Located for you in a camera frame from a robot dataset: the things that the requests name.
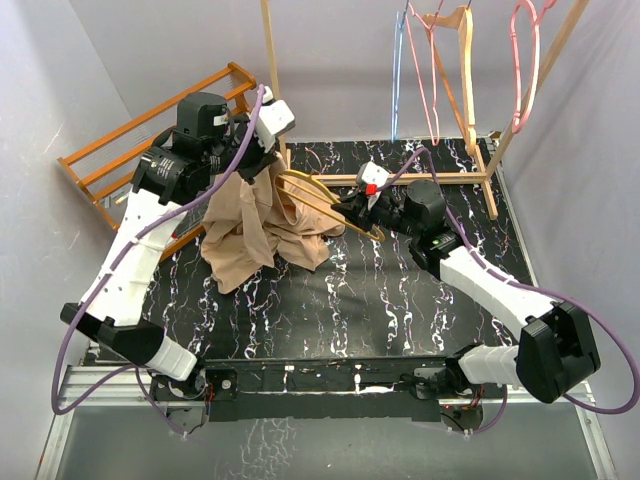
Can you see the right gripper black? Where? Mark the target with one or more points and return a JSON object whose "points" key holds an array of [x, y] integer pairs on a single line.
{"points": [[357, 208]]}

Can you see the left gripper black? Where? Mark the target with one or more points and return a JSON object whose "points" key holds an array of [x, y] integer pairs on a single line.
{"points": [[263, 158]]}

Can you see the gold yellow hanger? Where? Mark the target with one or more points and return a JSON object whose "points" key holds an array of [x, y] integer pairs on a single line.
{"points": [[306, 189]]}

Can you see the beige t shirt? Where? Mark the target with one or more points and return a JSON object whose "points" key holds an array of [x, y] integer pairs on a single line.
{"points": [[247, 225]]}

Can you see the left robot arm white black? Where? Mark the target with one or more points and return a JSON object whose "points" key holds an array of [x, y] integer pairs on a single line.
{"points": [[184, 165]]}

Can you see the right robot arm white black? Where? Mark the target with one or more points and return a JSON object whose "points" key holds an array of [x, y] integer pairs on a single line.
{"points": [[555, 347]]}

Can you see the wooden hanger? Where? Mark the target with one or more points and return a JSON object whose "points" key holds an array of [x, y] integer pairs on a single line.
{"points": [[461, 21]]}

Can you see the pink thick plastic hanger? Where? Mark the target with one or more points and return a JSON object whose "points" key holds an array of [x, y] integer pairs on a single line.
{"points": [[523, 104]]}

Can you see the orange wooden shelf rack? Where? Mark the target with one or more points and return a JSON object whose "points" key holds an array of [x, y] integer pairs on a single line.
{"points": [[102, 170]]}

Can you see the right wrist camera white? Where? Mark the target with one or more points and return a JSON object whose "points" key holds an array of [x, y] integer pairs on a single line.
{"points": [[370, 178]]}

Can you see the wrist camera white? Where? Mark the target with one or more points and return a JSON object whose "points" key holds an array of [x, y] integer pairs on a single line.
{"points": [[370, 178], [274, 119]]}

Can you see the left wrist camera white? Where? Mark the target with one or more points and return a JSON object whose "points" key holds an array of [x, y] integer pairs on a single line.
{"points": [[274, 119]]}

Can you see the wooden clothes rack frame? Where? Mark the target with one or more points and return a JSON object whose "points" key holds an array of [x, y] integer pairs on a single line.
{"points": [[484, 173]]}

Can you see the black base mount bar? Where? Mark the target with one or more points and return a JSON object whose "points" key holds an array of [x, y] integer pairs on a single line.
{"points": [[420, 388]]}

